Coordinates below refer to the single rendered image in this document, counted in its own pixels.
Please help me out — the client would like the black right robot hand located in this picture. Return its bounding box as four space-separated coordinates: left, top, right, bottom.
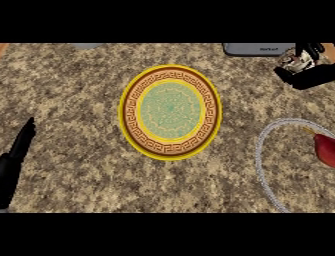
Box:
272 42 335 91

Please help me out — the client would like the yellow patterned round plate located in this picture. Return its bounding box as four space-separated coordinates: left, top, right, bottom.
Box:
118 63 223 162

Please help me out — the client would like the red pear-shaped fruit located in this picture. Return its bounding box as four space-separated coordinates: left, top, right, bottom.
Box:
300 126 335 170

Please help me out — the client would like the grey flat appliance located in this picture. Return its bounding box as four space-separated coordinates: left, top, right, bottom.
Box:
222 42 297 58

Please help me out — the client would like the white and brown cupcake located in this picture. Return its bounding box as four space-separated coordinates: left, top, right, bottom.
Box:
278 47 333 74

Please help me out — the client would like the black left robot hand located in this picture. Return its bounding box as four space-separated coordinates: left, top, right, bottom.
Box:
0 116 39 213

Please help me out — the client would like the small pale grey object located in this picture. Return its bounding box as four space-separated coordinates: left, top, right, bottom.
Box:
70 42 107 51

